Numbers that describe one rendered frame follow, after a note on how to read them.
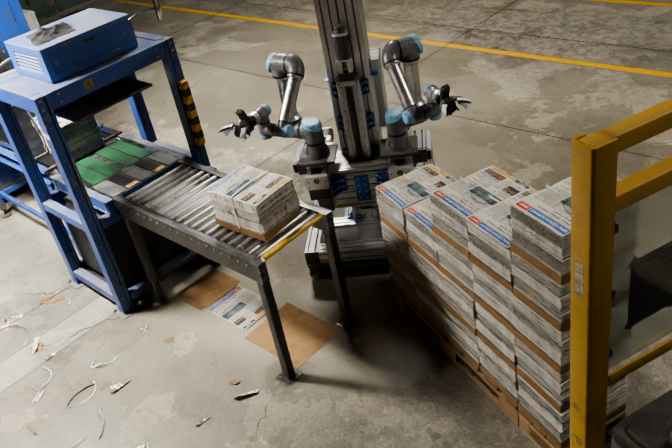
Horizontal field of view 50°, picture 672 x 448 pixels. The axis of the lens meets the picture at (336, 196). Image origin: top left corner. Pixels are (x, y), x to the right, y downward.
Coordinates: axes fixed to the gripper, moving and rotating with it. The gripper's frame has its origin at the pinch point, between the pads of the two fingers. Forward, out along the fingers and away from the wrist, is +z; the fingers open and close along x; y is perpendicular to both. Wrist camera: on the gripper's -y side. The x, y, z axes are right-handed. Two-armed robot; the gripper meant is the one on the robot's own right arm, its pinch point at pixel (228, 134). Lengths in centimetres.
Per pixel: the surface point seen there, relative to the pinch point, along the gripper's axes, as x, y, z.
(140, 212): 53, 52, 27
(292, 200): -42.1, 26.1, 6.2
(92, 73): 91, -19, 4
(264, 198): -37.1, 15.6, 22.7
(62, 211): 120, 71, 32
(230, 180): -7.7, 19.5, 13.1
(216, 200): -7.2, 24.6, 25.8
